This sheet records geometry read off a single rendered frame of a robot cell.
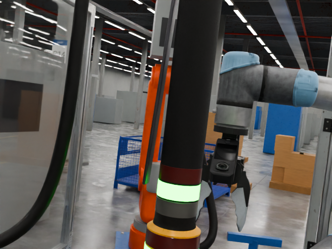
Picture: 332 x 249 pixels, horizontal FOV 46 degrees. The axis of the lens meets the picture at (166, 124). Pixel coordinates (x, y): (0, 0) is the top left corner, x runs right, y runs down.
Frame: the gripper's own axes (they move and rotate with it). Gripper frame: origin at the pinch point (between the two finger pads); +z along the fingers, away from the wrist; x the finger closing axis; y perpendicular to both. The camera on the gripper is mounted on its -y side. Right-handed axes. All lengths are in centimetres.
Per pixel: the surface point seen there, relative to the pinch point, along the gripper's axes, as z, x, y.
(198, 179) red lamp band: -18, -2, -51
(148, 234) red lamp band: -13, 1, -52
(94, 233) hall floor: 143, 174, 360
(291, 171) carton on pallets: 92, -81, 866
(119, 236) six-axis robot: 139, 140, 356
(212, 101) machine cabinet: -48, 140, 1011
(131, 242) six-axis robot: 130, 114, 322
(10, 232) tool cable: -13, 9, -58
